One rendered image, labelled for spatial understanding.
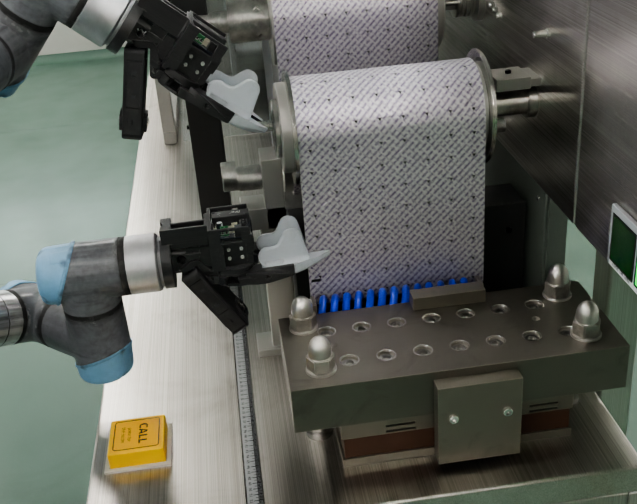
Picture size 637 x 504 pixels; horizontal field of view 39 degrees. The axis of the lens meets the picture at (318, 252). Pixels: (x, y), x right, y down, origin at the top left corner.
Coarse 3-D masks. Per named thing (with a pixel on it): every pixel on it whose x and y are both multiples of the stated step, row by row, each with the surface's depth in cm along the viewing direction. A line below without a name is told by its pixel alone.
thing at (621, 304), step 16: (608, 272) 140; (608, 288) 141; (624, 288) 141; (608, 304) 142; (624, 304) 142; (624, 320) 143; (624, 336) 145; (608, 400) 151; (624, 400) 151; (624, 416) 153; (624, 432) 154
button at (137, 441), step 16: (160, 416) 116; (112, 432) 114; (128, 432) 113; (144, 432) 113; (160, 432) 113; (112, 448) 111; (128, 448) 111; (144, 448) 110; (160, 448) 110; (112, 464) 110; (128, 464) 111
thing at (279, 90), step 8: (480, 72) 112; (280, 88) 110; (280, 96) 109; (280, 104) 109; (288, 104) 109; (488, 104) 111; (280, 112) 108; (288, 112) 109; (488, 112) 111; (280, 120) 108; (288, 120) 108; (488, 120) 111; (280, 128) 110; (288, 128) 108; (488, 128) 112; (288, 136) 109; (288, 144) 109; (288, 152) 110; (288, 160) 111; (288, 168) 112
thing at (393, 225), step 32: (448, 160) 112; (480, 160) 113; (320, 192) 112; (352, 192) 113; (384, 192) 113; (416, 192) 114; (448, 192) 114; (480, 192) 115; (320, 224) 114; (352, 224) 115; (384, 224) 115; (416, 224) 116; (448, 224) 116; (480, 224) 117; (352, 256) 117; (384, 256) 117; (416, 256) 118; (448, 256) 118; (480, 256) 119; (320, 288) 118; (352, 288) 119
